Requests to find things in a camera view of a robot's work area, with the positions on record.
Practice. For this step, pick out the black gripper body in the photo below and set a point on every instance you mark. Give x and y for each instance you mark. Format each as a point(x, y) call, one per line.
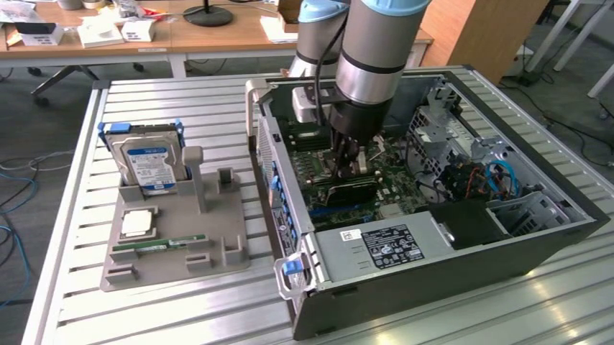
point(356, 120)

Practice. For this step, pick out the black Nvidia graphics card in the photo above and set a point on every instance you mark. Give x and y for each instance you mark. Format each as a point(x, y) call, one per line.
point(352, 194)

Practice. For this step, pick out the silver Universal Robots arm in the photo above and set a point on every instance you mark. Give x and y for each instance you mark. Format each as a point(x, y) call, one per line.
point(373, 54)

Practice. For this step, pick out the CPU socket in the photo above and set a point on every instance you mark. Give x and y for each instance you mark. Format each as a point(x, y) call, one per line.
point(325, 160)

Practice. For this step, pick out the metal socket cover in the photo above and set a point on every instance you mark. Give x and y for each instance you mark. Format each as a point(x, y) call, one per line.
point(379, 149)

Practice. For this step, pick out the green motherboard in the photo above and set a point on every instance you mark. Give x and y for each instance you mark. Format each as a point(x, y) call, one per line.
point(397, 187)

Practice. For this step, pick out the blue expansion slot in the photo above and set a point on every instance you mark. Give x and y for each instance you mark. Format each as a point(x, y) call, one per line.
point(331, 212)

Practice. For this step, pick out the silver chipset heatsink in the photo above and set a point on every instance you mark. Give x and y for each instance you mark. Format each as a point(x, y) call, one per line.
point(391, 212)

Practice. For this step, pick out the large metal disk bay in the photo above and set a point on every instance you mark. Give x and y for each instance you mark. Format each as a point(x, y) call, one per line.
point(431, 143)

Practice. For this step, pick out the grey power supply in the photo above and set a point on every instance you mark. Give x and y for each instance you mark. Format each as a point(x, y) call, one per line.
point(344, 258)

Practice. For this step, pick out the white paper stack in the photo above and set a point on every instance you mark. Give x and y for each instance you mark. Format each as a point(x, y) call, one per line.
point(277, 30)

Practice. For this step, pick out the blue case latch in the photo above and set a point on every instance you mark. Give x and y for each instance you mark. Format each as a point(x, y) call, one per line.
point(291, 268)

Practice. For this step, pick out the brown cardboard box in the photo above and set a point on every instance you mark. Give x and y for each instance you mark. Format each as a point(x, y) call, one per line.
point(288, 10)

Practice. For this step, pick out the grey printed parts rack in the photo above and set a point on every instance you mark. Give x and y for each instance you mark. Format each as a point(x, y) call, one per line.
point(211, 230)

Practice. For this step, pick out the wooden cabinet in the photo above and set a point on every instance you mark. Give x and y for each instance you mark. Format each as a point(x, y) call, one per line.
point(479, 36)

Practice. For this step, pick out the wooden desk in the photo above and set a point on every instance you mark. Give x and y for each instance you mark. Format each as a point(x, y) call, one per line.
point(215, 39)

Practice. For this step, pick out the black open PC case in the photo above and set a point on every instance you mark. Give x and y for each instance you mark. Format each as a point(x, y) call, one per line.
point(431, 287)

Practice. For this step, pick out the small metal disk bay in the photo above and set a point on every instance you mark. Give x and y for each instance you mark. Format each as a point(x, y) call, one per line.
point(527, 215)

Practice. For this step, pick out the hard disk with blue carrier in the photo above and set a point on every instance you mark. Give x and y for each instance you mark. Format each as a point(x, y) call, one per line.
point(148, 161)

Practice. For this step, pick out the black lamp base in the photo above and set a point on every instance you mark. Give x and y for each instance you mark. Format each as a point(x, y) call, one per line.
point(208, 18)

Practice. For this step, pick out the green RAM stick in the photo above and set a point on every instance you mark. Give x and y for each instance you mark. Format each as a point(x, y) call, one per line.
point(153, 244)

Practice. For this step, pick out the silver CPU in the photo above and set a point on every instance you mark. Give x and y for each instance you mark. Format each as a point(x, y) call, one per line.
point(136, 223)

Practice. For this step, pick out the white labelled box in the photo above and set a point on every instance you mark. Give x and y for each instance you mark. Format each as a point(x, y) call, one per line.
point(137, 31)

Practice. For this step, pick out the white open box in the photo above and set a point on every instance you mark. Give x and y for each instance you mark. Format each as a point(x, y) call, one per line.
point(100, 34)

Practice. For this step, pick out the black chair base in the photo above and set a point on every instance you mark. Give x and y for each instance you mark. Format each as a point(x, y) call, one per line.
point(61, 77)

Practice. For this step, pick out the tape roll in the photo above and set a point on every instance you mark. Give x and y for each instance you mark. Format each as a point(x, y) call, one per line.
point(93, 3)

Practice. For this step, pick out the metal cup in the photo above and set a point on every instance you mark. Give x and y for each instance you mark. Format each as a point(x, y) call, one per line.
point(69, 4)

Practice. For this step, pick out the white box with black lid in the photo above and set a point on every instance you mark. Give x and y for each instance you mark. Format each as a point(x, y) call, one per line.
point(37, 36)

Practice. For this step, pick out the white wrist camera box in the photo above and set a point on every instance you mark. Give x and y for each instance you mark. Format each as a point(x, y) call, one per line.
point(307, 106)

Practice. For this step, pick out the white table frame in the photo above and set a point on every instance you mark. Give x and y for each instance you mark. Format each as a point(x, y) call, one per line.
point(551, 36)

